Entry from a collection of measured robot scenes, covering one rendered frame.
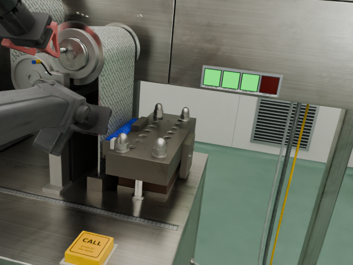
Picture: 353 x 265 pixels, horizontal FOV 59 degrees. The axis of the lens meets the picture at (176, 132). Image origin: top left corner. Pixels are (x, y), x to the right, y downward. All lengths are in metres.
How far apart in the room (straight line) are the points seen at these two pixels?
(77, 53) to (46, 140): 0.23
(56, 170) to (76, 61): 0.28
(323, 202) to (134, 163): 0.85
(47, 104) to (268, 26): 0.72
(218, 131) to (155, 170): 2.81
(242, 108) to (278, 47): 2.46
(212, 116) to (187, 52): 2.49
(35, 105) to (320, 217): 1.19
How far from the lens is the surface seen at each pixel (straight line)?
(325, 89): 1.05
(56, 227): 0.75
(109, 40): 0.84
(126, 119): 0.98
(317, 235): 1.46
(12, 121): 0.41
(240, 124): 3.49
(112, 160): 0.78
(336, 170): 1.33
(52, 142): 0.64
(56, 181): 0.88
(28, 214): 0.81
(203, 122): 3.52
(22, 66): 0.89
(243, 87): 1.02
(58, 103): 0.51
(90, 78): 0.79
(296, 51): 1.02
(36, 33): 0.68
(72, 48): 0.78
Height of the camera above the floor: 1.35
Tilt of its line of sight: 20 degrees down
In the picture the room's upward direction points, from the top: 6 degrees clockwise
